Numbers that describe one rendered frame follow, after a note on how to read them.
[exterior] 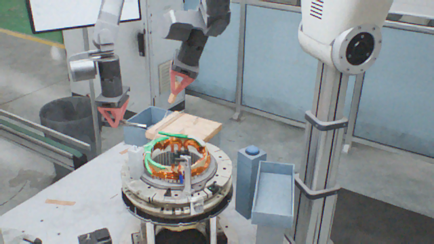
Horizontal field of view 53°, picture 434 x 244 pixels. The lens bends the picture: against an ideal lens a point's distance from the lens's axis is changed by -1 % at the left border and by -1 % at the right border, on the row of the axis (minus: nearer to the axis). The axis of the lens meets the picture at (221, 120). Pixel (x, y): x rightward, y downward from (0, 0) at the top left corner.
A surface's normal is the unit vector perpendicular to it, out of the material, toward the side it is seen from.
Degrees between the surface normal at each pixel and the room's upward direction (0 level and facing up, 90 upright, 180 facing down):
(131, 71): 90
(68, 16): 83
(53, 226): 0
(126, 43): 90
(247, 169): 90
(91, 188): 0
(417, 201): 0
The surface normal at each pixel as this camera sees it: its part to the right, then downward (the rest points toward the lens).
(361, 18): 0.34, 0.70
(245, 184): -0.78, 0.27
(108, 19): 0.30, 0.05
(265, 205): 0.03, -0.89
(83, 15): 0.52, 0.30
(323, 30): -0.93, 0.15
